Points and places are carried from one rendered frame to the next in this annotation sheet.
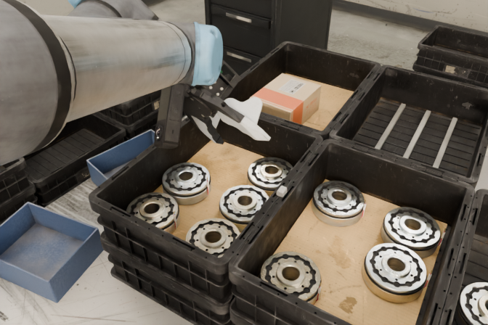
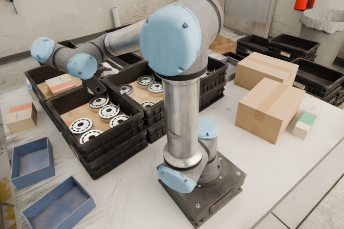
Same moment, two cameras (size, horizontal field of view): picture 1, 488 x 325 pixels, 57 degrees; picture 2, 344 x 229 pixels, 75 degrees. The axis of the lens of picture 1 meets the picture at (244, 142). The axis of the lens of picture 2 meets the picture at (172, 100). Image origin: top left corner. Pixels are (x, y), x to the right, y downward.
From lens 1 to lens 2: 71 cm
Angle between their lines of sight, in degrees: 55
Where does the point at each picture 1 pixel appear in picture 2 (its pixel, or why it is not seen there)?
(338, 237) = (137, 96)
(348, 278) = (153, 99)
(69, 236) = (56, 201)
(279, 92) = (59, 84)
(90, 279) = (91, 191)
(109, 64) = not seen: hidden behind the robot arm
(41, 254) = (59, 215)
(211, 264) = (141, 114)
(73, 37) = not seen: hidden behind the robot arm
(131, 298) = (112, 174)
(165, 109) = (93, 80)
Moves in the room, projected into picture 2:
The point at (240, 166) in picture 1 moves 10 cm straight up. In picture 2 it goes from (83, 112) to (78, 96)
